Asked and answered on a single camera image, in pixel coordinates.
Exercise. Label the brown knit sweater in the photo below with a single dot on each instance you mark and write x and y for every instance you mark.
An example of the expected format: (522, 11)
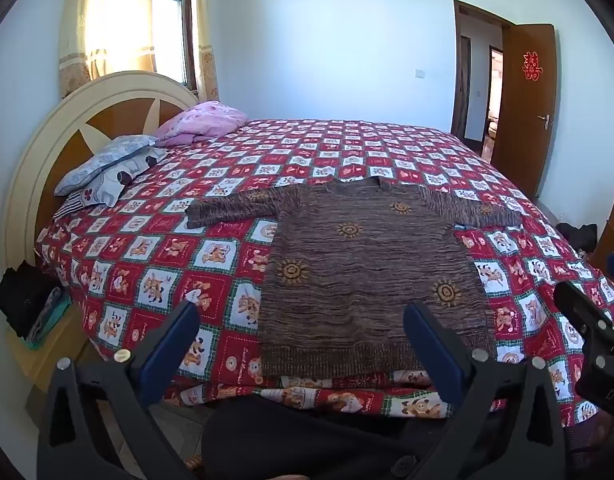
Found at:
(367, 270)

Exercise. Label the cream and wood headboard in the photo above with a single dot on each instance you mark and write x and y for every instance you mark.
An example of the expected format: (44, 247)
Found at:
(42, 160)

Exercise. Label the wide yellow curtain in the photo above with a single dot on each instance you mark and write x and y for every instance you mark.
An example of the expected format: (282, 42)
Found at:
(107, 25)

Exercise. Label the red paper door decoration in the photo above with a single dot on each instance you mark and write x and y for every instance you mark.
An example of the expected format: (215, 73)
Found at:
(532, 65)

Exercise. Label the white wall switch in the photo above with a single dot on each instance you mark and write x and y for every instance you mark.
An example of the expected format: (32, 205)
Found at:
(420, 73)

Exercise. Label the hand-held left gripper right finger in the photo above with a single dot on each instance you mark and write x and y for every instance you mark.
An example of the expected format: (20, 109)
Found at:
(432, 350)

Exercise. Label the folded teal clothes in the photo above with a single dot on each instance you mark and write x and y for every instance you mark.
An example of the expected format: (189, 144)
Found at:
(52, 317)

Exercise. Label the pink quilt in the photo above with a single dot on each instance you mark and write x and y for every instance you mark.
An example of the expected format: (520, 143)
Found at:
(202, 120)

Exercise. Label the cream nightstand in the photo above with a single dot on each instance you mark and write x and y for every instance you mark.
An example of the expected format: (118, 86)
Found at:
(52, 360)

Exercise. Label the brown wooden door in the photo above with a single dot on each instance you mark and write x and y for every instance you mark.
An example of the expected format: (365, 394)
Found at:
(522, 120)

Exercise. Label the grey patterned pillow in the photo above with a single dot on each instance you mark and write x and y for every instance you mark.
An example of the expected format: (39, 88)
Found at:
(114, 185)

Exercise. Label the striped cloth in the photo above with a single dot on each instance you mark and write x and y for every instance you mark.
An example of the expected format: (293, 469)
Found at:
(69, 206)

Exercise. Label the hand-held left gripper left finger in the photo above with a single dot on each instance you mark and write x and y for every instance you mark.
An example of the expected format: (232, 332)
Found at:
(172, 341)

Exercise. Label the blue floral pillow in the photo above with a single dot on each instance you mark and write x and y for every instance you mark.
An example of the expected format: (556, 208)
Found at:
(107, 160)

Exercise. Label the window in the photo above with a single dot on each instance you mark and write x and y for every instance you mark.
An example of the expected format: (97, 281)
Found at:
(169, 35)

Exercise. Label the black cloth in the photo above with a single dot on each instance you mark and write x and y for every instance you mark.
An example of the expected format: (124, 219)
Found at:
(22, 300)

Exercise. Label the dark door frame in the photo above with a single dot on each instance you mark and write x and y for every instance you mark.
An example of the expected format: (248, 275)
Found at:
(456, 60)

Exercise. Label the black bag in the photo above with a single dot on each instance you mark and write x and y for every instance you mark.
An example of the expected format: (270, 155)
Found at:
(579, 237)

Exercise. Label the red checkered printed blanket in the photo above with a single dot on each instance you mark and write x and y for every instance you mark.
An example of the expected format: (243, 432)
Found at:
(152, 260)

